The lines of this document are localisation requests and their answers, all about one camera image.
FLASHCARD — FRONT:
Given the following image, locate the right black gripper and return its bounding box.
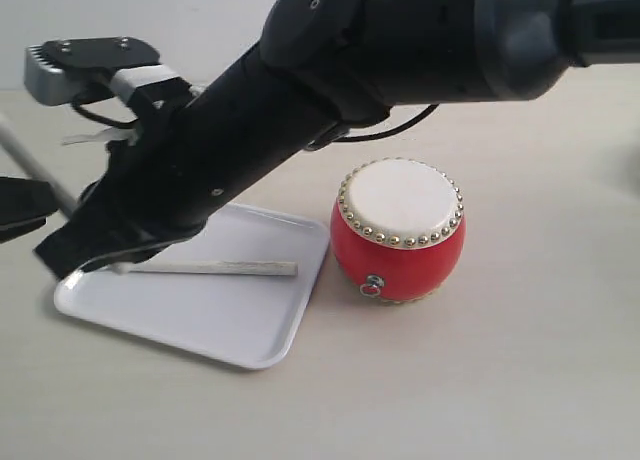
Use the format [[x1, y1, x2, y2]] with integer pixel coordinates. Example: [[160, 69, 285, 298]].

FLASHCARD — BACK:
[[33, 87, 321, 281]]

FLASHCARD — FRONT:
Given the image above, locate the wooden drumstick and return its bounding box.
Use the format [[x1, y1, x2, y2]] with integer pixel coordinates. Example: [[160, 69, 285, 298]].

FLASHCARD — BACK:
[[117, 261, 298, 277], [1, 114, 77, 219]]

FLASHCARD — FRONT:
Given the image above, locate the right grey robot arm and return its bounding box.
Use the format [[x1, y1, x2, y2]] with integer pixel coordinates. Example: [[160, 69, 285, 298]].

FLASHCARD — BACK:
[[74, 0, 639, 271]]

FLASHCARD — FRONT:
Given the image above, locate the small red drum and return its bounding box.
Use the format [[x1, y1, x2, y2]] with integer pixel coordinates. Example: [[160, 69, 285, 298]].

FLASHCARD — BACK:
[[330, 157, 467, 304]]

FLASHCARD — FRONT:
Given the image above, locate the white plastic tray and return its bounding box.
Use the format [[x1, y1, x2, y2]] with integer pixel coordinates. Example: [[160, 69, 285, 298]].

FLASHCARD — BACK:
[[53, 204, 329, 370]]

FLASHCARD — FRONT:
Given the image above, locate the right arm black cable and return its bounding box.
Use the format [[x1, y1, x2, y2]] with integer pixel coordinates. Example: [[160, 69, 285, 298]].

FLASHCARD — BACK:
[[69, 92, 439, 144]]

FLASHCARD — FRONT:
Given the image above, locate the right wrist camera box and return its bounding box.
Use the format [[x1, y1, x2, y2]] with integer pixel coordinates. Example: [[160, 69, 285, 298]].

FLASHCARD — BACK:
[[23, 36, 192, 106]]

